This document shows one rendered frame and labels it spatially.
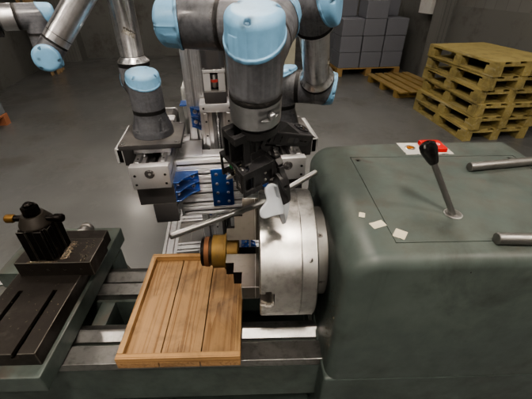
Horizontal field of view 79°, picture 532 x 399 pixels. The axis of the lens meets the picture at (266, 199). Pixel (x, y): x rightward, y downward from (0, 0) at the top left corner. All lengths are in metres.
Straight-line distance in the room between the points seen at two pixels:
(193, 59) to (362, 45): 6.14
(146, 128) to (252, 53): 0.91
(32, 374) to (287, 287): 0.60
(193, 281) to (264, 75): 0.76
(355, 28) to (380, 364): 6.74
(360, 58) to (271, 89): 6.96
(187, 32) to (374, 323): 0.62
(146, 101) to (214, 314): 0.76
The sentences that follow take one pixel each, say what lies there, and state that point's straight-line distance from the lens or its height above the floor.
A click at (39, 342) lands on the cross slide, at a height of 0.97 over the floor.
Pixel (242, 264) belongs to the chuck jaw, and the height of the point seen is 1.10.
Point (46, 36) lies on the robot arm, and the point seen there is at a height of 1.52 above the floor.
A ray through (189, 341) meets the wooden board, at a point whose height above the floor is 0.89.
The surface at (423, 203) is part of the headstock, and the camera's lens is 0.77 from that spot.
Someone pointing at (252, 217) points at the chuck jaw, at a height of 1.17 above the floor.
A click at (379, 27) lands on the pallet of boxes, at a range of 7.42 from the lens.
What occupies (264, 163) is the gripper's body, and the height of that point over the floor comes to 1.41.
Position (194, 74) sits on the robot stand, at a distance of 1.40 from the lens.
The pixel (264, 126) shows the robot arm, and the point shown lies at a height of 1.48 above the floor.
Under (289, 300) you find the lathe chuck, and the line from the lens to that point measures 0.74.
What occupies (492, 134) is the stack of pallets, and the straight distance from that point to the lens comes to 4.95.
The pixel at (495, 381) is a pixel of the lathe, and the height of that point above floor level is 0.83.
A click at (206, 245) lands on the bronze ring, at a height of 1.11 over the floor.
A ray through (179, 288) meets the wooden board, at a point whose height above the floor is 0.88.
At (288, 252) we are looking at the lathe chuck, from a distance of 0.69.
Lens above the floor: 1.65
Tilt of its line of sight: 34 degrees down
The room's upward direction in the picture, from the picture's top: straight up
